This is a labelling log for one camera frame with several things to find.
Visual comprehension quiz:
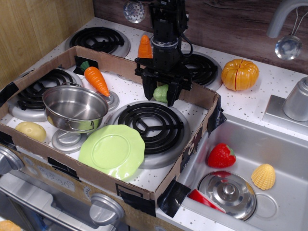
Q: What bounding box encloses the silver stove knob left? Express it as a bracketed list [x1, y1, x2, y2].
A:
[0, 146, 25, 175]

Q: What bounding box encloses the hanging silver ladle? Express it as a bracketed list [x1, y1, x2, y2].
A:
[275, 8, 308, 61]

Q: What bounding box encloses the black front left burner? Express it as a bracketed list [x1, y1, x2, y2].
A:
[9, 68, 83, 122]

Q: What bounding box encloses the yellow toy corn piece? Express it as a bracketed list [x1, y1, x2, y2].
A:
[251, 164, 276, 190]

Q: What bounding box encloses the silver round stove cap middle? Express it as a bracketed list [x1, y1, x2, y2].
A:
[97, 91, 120, 111]

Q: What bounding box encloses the light green toy broccoli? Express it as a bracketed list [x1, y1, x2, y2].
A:
[153, 84, 168, 103]

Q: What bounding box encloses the black burner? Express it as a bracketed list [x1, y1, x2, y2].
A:
[64, 26, 130, 58]
[9, 68, 83, 122]
[182, 51, 222, 91]
[108, 101, 191, 169]

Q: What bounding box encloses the stainless steel pot lid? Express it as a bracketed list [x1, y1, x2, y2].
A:
[197, 171, 257, 221]

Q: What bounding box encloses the brown cardboard fence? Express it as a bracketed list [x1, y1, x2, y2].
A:
[0, 46, 224, 205]

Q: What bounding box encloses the hanging silver skimmer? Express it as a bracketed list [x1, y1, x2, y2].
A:
[123, 0, 148, 24]

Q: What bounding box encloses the light green plastic plate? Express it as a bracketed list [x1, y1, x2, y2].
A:
[78, 125, 145, 180]

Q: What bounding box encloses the yellow toy potato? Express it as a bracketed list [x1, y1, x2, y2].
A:
[15, 122, 47, 142]

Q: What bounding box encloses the black front right burner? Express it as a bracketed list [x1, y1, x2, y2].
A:
[108, 101, 191, 169]

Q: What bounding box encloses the silver round stove cap front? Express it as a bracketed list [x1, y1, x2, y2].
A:
[51, 130, 88, 154]

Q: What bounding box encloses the red toy pepper piece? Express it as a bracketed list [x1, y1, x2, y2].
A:
[188, 189, 226, 214]

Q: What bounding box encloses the silver faucet spout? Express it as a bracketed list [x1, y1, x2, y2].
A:
[266, 0, 308, 38]

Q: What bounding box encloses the orange toy carrot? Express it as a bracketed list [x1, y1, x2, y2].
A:
[80, 61, 110, 97]

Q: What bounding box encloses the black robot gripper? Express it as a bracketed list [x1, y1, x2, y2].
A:
[135, 39, 192, 106]

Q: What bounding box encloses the silver stove knob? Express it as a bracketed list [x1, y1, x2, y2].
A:
[0, 146, 25, 175]
[89, 193, 125, 226]

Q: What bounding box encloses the black back right burner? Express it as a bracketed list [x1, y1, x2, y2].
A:
[182, 51, 222, 91]

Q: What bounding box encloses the red toy strawberry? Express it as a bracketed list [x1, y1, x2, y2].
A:
[207, 143, 236, 168]

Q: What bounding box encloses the orange toy carrot cone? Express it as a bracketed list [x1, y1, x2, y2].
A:
[138, 35, 153, 59]

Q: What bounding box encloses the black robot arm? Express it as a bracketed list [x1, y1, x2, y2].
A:
[135, 0, 193, 106]

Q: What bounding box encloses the silver round stove cap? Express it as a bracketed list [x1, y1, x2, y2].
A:
[97, 91, 120, 111]
[51, 130, 88, 154]

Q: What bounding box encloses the yellow toy at corner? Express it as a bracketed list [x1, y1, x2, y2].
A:
[0, 220, 21, 231]

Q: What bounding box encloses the black back left burner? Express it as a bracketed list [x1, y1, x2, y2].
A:
[64, 26, 130, 58]

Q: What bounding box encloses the silver faucet handle base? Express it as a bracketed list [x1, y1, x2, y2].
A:
[263, 77, 308, 134]

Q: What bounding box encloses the orange toy pumpkin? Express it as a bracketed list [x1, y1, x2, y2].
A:
[221, 59, 259, 91]

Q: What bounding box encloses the silver sink basin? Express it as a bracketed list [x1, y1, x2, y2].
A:
[179, 116, 308, 231]

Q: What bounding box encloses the silver stove knob right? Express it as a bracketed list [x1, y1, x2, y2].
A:
[89, 193, 125, 226]

